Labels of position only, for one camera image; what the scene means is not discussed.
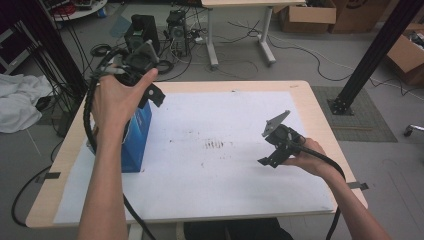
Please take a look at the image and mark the black metal frame post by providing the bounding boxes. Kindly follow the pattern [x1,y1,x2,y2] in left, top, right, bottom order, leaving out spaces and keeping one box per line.
[327,0,424,117]
[19,0,90,98]

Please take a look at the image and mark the white crumpled cloth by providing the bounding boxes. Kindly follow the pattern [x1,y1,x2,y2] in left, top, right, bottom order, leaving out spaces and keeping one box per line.
[0,73,55,135]

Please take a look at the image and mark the blue cardboard box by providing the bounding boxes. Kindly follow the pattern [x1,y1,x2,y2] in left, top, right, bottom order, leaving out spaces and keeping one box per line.
[86,79,153,174]

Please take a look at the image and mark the chair caster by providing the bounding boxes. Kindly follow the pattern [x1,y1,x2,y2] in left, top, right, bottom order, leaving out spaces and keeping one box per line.
[403,123,424,138]

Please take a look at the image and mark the left hand-held gripper black cable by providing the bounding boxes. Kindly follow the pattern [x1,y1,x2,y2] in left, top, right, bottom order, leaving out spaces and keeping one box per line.
[82,46,158,240]

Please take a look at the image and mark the right hand-held gripper black cable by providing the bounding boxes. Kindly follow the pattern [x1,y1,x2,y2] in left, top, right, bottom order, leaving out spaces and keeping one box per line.
[292,140,348,240]

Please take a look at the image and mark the person's left hand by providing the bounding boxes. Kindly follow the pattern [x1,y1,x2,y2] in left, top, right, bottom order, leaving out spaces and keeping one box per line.
[90,67,160,135]

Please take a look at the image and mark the white table mat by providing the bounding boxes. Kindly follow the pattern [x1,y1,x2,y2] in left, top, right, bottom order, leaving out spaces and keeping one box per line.
[53,91,336,225]

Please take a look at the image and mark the round white table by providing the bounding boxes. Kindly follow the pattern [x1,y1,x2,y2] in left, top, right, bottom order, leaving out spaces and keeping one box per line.
[49,0,109,23]

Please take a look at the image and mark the open brown cardboard box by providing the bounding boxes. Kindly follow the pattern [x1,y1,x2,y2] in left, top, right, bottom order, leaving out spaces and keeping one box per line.
[279,4,338,35]

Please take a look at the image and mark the person's dark trousers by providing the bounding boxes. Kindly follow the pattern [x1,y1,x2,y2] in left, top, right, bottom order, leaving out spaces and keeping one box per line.
[182,217,295,240]

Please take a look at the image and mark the hand-held gripper black cable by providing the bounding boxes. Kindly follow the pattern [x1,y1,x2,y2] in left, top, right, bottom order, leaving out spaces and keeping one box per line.
[292,140,348,240]
[82,46,158,240]

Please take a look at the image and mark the white-legged desk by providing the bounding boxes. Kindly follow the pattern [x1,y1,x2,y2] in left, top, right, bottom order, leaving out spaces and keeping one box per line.
[200,0,307,70]

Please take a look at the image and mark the light wooden table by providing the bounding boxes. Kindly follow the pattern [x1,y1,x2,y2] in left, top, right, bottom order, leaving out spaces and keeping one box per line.
[25,80,369,230]

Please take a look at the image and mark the large black computer tower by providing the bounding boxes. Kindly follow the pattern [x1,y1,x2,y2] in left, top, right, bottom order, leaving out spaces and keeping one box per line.
[124,14,161,64]

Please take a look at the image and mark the grey floor mat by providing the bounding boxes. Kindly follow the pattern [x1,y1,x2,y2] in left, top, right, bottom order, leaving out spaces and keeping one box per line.
[311,85,398,144]

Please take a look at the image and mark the small open computer tower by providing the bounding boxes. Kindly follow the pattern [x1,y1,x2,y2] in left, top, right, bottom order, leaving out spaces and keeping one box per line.
[165,9,190,58]

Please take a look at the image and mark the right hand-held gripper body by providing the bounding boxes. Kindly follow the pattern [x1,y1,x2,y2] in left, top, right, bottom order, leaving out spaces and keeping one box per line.
[261,109,307,158]

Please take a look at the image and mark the coiled black cable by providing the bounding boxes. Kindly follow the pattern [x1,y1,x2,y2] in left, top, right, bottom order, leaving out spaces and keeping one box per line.
[90,43,113,57]
[155,58,175,75]

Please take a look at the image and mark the black floor cable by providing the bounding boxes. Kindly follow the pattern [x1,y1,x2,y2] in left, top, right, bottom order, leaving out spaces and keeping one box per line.
[11,139,65,228]

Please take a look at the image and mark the tall brown cardboard box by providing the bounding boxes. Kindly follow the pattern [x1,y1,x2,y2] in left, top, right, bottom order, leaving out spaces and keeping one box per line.
[329,0,392,35]

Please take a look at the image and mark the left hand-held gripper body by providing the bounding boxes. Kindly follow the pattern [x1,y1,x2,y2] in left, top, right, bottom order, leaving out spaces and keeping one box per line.
[113,39,161,88]

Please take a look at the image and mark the brown cardboard box with items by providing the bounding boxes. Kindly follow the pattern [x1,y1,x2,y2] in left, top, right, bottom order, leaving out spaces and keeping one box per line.
[385,23,424,87]

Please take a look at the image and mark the grey tape strip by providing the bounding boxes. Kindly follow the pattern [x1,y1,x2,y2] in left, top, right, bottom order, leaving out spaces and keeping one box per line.
[35,171,62,184]
[346,181,370,191]

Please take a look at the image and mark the person's right hand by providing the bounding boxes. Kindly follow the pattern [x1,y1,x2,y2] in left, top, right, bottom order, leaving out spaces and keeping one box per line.
[282,137,335,178]

